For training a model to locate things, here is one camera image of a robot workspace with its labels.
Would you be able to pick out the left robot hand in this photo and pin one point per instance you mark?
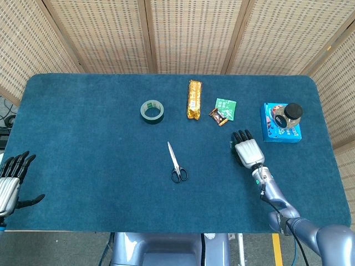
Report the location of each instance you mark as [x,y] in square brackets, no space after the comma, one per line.
[8,188]

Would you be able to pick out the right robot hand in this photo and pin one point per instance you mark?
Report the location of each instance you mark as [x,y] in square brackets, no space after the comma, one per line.
[249,152]

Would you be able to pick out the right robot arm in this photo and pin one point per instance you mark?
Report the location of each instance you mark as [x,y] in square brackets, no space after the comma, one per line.
[302,224]

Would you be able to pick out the green tape roll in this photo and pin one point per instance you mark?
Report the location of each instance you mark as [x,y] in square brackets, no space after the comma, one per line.
[144,116]

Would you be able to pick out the blue cookie box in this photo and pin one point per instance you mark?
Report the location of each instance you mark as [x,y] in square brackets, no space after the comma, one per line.
[280,135]

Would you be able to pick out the brown orange candy wrapper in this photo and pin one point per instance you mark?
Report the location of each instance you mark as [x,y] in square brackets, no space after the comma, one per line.
[219,117]

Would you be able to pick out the green sachet packet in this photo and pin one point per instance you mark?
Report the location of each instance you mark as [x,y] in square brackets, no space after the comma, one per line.
[228,106]

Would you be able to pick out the glass jar black lid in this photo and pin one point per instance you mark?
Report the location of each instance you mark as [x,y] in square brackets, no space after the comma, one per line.
[292,112]

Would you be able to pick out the gold foil snack package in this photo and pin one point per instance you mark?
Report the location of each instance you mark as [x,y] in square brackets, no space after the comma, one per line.
[194,99]

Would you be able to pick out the blue table cloth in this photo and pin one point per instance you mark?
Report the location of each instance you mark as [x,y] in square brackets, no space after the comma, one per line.
[97,166]

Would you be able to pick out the white table leg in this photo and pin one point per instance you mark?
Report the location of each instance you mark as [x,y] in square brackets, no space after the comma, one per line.
[240,249]

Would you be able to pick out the grey blue robot torso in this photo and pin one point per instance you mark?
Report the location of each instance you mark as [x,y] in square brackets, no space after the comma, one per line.
[166,249]

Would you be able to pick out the woven wooden folding screen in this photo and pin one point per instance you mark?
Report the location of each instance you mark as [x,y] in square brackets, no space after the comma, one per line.
[194,33]

